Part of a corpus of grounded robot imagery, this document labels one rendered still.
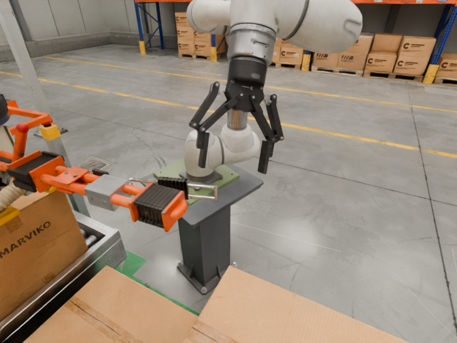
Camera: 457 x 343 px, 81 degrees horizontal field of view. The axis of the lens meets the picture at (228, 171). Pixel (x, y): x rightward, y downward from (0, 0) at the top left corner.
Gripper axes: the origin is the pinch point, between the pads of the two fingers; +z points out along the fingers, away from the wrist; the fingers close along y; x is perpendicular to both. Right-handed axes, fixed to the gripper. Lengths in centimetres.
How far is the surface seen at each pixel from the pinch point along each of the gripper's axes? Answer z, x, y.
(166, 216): 10.8, -2.5, -12.8
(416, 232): 50, 90, 203
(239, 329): 38.7, -0.7, 7.4
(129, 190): 9.0, 9.0, -19.8
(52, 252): 54, 73, -48
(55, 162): 6.6, 23.1, -37.1
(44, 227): 41, 69, -50
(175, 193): 7.3, 1.5, -11.1
